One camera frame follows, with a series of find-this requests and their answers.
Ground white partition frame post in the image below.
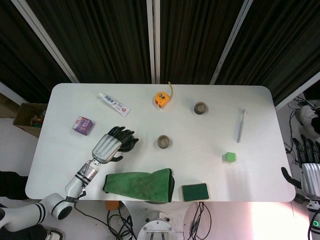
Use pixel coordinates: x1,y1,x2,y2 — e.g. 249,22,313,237
209,0,254,85
16,0,80,84
274,74,320,111
146,0,161,85

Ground cardboard box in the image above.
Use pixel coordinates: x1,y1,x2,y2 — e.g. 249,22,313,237
12,102,48,139

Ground green yellow sponge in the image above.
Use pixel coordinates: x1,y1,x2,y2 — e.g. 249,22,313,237
180,182,211,202

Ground orange block under table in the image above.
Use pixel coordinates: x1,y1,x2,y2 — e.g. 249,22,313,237
105,200,121,211

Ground black floor cable bundle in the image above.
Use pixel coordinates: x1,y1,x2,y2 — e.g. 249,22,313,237
106,209,137,240

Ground black floor cables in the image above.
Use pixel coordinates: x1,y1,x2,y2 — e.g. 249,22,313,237
284,96,316,171

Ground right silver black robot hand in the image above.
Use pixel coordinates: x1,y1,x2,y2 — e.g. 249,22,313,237
281,134,320,200

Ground grey toothbrush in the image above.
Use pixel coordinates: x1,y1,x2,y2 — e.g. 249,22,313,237
236,108,250,144

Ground dark ceramic cup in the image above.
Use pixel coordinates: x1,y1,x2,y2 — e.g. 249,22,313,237
193,101,210,116
157,134,173,150

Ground green microfibre cloth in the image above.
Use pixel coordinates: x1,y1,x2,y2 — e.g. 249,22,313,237
103,168,176,203

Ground dark curtain panel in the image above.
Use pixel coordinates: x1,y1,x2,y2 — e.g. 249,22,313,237
214,0,320,106
159,0,248,85
0,0,74,104
24,0,152,85

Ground person dark trousers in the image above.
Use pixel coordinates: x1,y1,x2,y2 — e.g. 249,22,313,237
0,170,51,240

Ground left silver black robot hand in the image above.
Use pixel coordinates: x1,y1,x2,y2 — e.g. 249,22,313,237
91,126,136,165

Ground yellow tape measure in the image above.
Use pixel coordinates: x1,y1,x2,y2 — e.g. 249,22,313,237
153,81,175,110

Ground white sneaker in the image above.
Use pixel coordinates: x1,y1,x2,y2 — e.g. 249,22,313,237
45,227,64,240

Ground green cube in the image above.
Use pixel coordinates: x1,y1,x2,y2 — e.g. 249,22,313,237
221,151,237,164

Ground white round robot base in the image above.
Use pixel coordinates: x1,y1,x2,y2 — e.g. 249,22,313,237
136,211,179,240

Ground small purple white box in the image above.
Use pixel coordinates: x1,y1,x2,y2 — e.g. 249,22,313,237
71,115,96,136

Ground black hanging cable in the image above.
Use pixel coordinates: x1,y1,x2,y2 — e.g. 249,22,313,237
189,201,213,240

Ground white black device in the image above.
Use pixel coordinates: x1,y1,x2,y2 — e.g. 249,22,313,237
299,104,320,137

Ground white toothpaste tube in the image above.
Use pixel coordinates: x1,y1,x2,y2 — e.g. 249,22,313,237
97,92,132,117

